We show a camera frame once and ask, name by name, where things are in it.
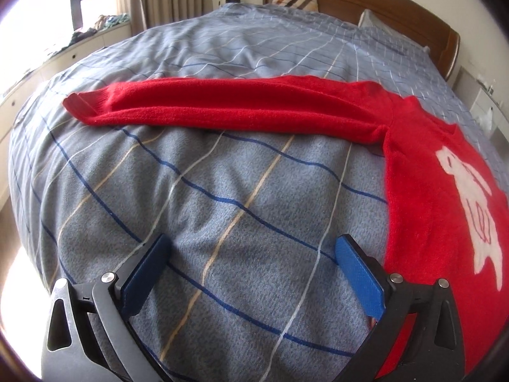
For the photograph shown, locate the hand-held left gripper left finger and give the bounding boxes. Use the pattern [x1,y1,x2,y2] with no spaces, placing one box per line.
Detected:
[42,233,173,382]

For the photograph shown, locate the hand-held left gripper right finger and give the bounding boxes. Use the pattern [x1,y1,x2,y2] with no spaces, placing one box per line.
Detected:
[335,235,467,382]

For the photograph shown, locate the red knit sweater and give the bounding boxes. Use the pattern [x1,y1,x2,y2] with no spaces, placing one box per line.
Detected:
[62,75,509,382]

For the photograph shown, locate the pile of clothes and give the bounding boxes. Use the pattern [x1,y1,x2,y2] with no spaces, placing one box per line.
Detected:
[44,13,132,54]

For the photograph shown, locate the grey-blue checked bedspread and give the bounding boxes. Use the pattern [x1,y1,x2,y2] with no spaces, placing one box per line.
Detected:
[8,2,494,382]

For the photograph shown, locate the white bedside table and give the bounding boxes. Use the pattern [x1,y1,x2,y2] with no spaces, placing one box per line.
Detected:
[453,66,509,136]

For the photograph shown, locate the white window seat cabinet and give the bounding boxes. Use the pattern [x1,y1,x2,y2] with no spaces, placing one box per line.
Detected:
[0,22,134,136]

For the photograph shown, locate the white pillow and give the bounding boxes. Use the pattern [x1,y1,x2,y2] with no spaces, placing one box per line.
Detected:
[358,9,432,54]

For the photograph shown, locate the wooden headboard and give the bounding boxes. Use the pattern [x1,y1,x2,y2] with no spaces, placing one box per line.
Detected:
[262,0,462,82]

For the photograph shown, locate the dark-framed window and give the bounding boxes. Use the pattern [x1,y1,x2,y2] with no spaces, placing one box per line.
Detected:
[0,0,116,96]

